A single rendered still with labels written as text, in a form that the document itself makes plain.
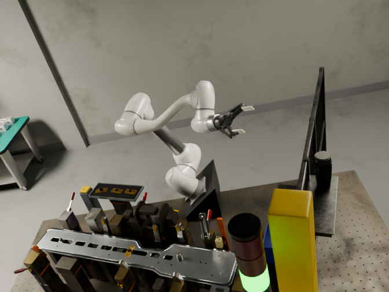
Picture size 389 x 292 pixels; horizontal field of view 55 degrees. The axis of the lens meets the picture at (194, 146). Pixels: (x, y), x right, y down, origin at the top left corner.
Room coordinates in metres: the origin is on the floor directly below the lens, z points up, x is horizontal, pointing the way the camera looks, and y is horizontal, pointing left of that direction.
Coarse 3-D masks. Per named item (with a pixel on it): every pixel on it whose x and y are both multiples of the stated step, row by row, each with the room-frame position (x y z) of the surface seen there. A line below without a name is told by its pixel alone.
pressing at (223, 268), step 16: (48, 240) 1.90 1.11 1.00; (80, 240) 1.82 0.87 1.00; (96, 240) 1.78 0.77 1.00; (112, 240) 1.74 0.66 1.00; (128, 240) 1.71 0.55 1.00; (80, 256) 1.68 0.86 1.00; (96, 256) 1.65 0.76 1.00; (112, 256) 1.61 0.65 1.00; (144, 256) 1.55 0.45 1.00; (160, 256) 1.51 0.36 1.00; (176, 256) 1.48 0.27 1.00; (192, 256) 1.45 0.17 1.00; (208, 256) 1.42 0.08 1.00; (224, 256) 1.39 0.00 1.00; (160, 272) 1.40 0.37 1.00; (192, 272) 1.34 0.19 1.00; (208, 272) 1.32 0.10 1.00; (224, 272) 1.29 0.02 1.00
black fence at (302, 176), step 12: (324, 84) 2.21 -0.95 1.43; (324, 96) 2.20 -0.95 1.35; (312, 108) 1.77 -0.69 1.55; (324, 108) 2.20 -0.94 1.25; (312, 120) 1.66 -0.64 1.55; (324, 120) 2.20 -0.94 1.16; (312, 132) 1.56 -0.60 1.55; (324, 132) 2.20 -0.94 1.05; (312, 144) 1.61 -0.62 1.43; (324, 144) 2.20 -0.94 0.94; (312, 156) 1.58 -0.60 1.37; (300, 168) 1.31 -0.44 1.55; (312, 168) 1.56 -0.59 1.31; (300, 180) 1.23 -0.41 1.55
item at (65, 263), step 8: (56, 264) 1.64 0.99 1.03; (64, 264) 1.62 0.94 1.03; (72, 264) 1.60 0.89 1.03; (80, 264) 1.64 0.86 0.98; (64, 272) 1.60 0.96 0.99; (72, 272) 1.57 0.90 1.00; (80, 272) 1.62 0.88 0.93; (72, 280) 1.59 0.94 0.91; (80, 280) 1.59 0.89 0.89; (88, 280) 1.63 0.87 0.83; (72, 288) 1.61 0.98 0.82; (80, 288) 1.58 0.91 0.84; (88, 288) 1.61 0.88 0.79
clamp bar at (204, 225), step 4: (200, 216) 1.53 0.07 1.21; (204, 216) 1.52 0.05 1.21; (200, 220) 1.50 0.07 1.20; (204, 220) 1.52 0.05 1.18; (204, 224) 1.53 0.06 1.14; (204, 228) 1.53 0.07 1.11; (208, 228) 1.53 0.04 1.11; (204, 232) 1.53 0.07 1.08; (208, 232) 1.51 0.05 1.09; (204, 236) 1.52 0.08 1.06
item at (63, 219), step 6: (66, 210) 2.09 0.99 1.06; (60, 216) 2.04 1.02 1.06; (66, 216) 2.02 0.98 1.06; (72, 216) 2.04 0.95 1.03; (60, 222) 2.01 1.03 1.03; (66, 222) 1.99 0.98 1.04; (72, 222) 2.02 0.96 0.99; (78, 222) 2.06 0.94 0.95; (66, 228) 2.00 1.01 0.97; (72, 228) 2.00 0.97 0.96; (78, 228) 2.04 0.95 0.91; (72, 240) 2.02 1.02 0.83
